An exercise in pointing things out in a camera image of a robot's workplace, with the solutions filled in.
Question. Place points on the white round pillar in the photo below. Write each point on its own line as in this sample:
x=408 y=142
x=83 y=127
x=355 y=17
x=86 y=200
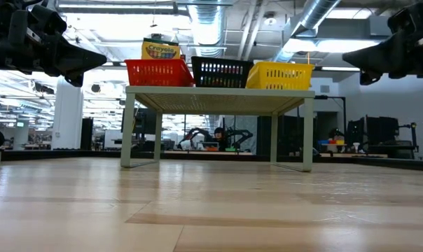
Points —
x=67 y=115

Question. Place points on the black computer monitor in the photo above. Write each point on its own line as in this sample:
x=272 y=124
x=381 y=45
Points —
x=355 y=133
x=383 y=129

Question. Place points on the silver ceiling air duct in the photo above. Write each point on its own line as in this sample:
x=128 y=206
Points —
x=208 y=28
x=313 y=14

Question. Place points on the pale green metal riser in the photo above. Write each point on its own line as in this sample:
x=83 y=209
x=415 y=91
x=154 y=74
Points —
x=215 y=92

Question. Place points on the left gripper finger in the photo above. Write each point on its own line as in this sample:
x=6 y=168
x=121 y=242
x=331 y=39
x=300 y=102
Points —
x=82 y=57
x=75 y=80

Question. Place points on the yellow plastic basket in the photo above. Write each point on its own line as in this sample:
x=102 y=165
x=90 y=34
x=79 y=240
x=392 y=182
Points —
x=278 y=75

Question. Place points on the yellow green crayon box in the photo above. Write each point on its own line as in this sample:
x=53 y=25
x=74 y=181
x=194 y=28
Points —
x=160 y=50

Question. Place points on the red plastic basket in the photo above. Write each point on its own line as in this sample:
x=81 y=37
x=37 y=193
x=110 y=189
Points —
x=155 y=73

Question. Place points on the black plastic basket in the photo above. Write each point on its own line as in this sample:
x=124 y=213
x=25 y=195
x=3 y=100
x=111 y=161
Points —
x=218 y=75

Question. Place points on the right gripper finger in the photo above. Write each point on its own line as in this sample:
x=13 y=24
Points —
x=376 y=56
x=369 y=77

